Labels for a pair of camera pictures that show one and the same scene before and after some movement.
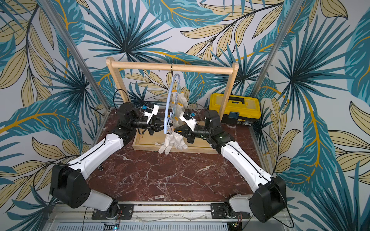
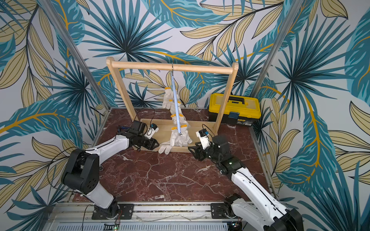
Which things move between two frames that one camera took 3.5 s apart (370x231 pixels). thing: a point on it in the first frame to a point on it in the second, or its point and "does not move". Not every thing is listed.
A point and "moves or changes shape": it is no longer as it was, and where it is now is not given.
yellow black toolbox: [241, 110] does not move
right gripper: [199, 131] to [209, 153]
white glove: [180, 98] to [168, 102]
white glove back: [166, 147] does not move
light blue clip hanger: [174, 90] moves or changes shape
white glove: [177, 109] moves or changes shape
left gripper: [155, 124] to [151, 146]
